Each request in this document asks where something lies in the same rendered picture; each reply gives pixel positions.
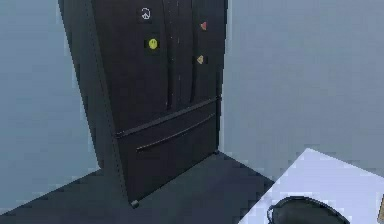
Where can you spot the black fridge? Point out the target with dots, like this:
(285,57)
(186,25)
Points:
(140,100)

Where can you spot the white symbol fridge magnet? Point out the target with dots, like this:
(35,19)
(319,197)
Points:
(145,14)

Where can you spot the white table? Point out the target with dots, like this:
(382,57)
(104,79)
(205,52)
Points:
(326,180)

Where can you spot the yellow triangle fridge magnet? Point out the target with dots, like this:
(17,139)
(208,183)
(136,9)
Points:
(200,59)

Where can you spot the red triangle fridge magnet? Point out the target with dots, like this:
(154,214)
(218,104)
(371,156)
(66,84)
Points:
(203,26)

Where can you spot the tan wooden object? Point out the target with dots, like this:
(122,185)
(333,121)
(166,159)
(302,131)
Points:
(381,210)

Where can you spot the yellow round fridge magnet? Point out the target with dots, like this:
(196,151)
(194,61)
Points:
(153,43)

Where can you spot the black round pan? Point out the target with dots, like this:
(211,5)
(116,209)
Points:
(303,213)

